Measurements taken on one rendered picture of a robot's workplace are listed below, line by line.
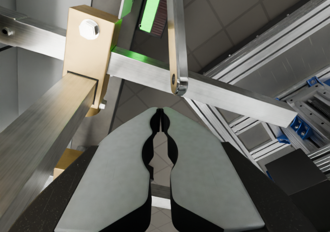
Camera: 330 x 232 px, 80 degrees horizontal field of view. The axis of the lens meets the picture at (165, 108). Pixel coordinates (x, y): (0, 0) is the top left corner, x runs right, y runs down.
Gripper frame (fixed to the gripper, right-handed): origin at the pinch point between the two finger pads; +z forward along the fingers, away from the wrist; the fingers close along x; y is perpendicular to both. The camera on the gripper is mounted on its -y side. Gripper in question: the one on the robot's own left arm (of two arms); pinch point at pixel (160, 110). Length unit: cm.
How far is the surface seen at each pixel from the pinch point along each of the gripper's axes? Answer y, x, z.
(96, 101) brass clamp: 5.8, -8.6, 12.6
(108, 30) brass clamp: -3.0, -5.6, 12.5
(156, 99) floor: 49, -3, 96
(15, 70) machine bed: 8.1, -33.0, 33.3
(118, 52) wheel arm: -0.2, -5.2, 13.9
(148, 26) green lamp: -1.5, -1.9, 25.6
